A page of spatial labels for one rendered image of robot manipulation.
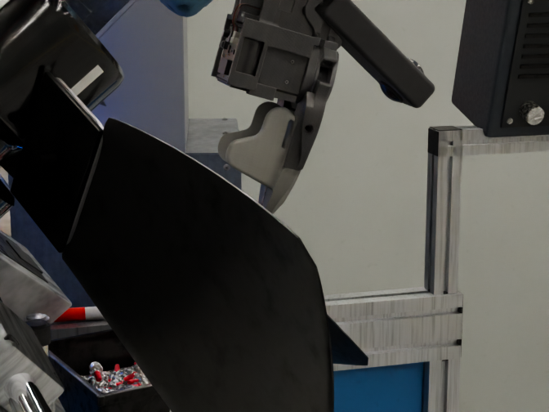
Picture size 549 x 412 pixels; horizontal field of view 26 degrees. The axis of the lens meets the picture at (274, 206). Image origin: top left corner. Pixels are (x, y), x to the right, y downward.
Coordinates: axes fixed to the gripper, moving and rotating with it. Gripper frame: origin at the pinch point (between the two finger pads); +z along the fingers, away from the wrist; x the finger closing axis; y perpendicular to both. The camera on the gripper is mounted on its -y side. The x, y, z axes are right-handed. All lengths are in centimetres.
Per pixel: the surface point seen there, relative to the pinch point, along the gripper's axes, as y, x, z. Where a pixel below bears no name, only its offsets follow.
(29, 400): 19.9, 41.4, 5.3
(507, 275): -117, -185, 28
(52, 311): 14.4, -5.6, 13.8
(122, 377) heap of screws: 4.3, -20.9, 23.0
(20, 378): 20.3, 39.6, 5.0
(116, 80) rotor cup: 16.5, 14.1, -7.4
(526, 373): -132, -186, 52
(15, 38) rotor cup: 23.4, 17.2, -8.5
